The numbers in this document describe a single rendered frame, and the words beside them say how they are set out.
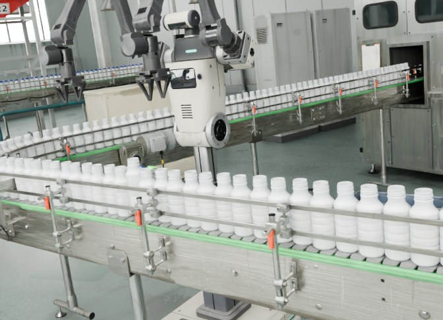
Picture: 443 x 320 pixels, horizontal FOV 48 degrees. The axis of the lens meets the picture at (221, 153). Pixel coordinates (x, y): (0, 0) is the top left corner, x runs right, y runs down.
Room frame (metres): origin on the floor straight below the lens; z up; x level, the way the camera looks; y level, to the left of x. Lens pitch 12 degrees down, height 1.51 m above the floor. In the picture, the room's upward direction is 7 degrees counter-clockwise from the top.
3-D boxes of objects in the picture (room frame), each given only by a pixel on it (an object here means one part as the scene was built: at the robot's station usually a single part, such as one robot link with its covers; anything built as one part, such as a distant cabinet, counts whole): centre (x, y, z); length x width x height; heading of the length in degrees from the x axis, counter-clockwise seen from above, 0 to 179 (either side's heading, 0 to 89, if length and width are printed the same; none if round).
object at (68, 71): (1.95, 0.55, 1.48); 0.10 x 0.07 x 0.07; 143
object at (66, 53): (1.94, 0.55, 1.54); 0.07 x 0.06 x 0.07; 144
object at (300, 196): (1.20, -0.19, 1.08); 0.06 x 0.06 x 0.17
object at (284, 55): (7.72, -1.11, 0.96); 0.82 x 0.50 x 1.91; 124
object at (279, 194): (1.23, -0.14, 1.08); 0.06 x 0.06 x 0.17
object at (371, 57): (5.03, -1.59, 1.22); 0.23 x 0.04 x 0.32; 34
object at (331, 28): (8.23, -1.85, 0.96); 0.82 x 0.50 x 1.91; 124
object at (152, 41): (1.67, 0.20, 1.54); 0.07 x 0.06 x 0.07; 144
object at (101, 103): (5.87, 0.89, 0.59); 1.10 x 0.62 x 1.18; 124
